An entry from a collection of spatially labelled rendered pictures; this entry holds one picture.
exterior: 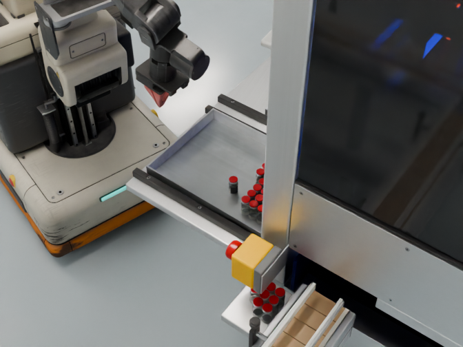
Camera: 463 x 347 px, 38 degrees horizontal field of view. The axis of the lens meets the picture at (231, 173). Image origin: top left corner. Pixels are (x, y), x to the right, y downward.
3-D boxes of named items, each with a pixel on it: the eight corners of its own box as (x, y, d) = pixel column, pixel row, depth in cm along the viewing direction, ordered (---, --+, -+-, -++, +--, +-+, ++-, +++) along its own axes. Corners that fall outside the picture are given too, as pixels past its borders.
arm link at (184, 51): (165, -6, 129) (136, 24, 127) (211, 23, 126) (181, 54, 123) (174, 32, 140) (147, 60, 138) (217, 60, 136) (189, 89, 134)
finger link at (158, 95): (158, 119, 147) (160, 89, 140) (134, 102, 149) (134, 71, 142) (178, 102, 151) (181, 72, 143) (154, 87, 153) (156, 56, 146)
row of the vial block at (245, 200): (289, 171, 164) (291, 158, 160) (246, 217, 154) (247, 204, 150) (282, 166, 164) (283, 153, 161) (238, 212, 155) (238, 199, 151)
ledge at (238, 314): (311, 310, 140) (311, 305, 138) (276, 356, 133) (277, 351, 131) (256, 277, 145) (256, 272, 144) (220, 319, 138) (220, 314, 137)
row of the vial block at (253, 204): (297, 175, 163) (299, 162, 159) (254, 221, 153) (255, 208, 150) (290, 171, 164) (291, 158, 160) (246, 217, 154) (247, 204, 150)
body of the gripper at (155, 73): (170, 99, 140) (172, 73, 134) (134, 75, 143) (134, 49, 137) (190, 83, 144) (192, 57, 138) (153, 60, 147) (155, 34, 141)
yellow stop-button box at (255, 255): (280, 270, 135) (282, 248, 129) (260, 295, 131) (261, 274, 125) (249, 252, 138) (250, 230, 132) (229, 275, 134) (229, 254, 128)
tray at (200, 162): (323, 175, 163) (324, 165, 160) (261, 244, 149) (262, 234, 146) (213, 118, 177) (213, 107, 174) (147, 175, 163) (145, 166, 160)
